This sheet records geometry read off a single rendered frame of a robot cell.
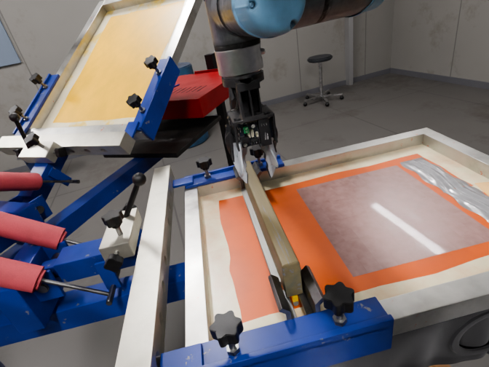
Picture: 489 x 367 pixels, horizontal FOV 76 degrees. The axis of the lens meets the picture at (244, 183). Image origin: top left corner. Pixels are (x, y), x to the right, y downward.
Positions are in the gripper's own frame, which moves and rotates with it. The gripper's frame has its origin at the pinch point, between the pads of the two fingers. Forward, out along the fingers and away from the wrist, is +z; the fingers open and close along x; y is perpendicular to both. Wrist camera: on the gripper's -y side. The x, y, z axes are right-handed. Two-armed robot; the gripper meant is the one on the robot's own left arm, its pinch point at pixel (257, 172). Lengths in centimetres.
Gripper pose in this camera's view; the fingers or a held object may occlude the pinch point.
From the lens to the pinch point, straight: 63.9
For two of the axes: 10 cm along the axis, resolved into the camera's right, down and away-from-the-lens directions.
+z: 1.7, 8.5, 4.9
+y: 1.7, 4.7, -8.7
